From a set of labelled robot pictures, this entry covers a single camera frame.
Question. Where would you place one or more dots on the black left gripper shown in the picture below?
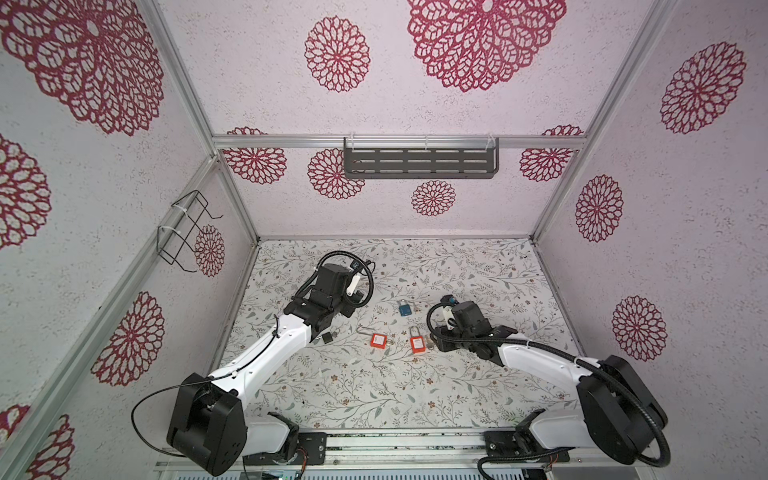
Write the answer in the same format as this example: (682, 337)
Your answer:
(352, 303)

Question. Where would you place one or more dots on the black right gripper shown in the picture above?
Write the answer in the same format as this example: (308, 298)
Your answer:
(440, 338)

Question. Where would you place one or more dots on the red padlock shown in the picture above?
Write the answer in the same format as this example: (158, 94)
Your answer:
(417, 341)
(377, 340)

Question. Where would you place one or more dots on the blue padlock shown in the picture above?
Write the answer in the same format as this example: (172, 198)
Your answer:
(405, 309)

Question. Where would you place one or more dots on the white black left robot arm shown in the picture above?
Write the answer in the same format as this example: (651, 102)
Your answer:
(209, 424)

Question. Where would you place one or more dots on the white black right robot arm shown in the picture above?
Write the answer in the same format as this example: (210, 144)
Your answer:
(617, 412)

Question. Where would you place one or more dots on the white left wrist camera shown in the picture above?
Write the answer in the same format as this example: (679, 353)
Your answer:
(361, 275)

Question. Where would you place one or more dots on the dark metal wall shelf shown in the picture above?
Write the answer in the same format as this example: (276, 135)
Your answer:
(424, 163)

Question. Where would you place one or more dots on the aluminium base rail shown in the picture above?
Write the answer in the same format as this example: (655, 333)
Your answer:
(427, 453)

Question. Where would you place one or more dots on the black wire wall basket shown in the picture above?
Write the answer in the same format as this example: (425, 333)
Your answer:
(193, 243)

